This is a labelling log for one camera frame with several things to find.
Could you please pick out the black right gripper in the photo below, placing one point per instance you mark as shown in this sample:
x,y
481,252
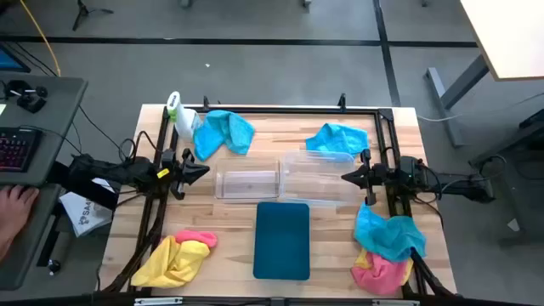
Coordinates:
x,y
376,174

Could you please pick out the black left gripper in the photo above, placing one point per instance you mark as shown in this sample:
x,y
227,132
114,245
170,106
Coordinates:
x,y
180,189

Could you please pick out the blue microfiber towel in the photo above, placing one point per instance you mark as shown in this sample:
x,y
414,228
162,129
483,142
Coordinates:
x,y
389,236
338,138
221,132

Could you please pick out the pink microfiber towel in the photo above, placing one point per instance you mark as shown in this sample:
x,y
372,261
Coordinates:
x,y
378,274
200,237

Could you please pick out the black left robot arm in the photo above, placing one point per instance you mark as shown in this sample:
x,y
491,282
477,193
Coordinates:
x,y
110,172

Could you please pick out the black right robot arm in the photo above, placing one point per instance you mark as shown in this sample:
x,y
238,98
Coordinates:
x,y
450,185

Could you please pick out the yellow tape tag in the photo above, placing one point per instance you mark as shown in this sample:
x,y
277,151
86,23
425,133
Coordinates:
x,y
163,173

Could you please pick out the large clear plastic bin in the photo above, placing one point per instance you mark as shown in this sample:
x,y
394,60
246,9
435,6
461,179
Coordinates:
x,y
319,183

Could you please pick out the white spray bottle green nozzle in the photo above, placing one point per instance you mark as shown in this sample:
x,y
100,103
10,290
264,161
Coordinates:
x,y
185,123

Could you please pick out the small clear plastic bin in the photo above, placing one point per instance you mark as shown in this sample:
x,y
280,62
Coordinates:
x,y
246,183

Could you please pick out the teal rectangular tray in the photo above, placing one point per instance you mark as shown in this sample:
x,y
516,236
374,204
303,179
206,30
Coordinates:
x,y
281,240

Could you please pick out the grey table leg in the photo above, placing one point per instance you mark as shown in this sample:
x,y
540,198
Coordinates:
x,y
446,108

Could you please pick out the white paper sheet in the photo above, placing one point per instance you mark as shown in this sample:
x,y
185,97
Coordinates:
x,y
85,217

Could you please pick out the grey desk top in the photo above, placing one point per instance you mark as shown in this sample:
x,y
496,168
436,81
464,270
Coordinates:
x,y
55,115

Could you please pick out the black round knob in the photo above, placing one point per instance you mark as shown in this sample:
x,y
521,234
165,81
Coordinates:
x,y
54,266

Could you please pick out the black backlit keyboard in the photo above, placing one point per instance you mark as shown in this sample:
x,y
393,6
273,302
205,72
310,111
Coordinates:
x,y
17,149

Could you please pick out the black desk clamp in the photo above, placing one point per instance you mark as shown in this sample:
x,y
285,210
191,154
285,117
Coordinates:
x,y
30,100

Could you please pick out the dark grey mouse shelf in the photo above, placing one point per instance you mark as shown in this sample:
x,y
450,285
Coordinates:
x,y
30,251

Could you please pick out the person's hand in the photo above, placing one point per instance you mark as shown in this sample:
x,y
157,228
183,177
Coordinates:
x,y
13,212

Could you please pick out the black tripod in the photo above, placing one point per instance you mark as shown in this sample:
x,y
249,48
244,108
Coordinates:
x,y
85,10

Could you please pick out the white table top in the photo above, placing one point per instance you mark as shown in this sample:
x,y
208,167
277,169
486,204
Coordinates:
x,y
506,38

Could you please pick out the computer monitor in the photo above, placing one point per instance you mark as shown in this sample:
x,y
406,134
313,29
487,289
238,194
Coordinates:
x,y
8,61

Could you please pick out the black metal table frame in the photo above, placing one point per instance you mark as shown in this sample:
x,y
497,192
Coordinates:
x,y
384,127

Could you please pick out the silver metal bracket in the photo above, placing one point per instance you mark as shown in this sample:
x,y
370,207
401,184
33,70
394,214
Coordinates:
x,y
395,302
158,301

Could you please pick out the black desk frame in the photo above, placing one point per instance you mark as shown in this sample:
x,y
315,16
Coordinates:
x,y
514,144

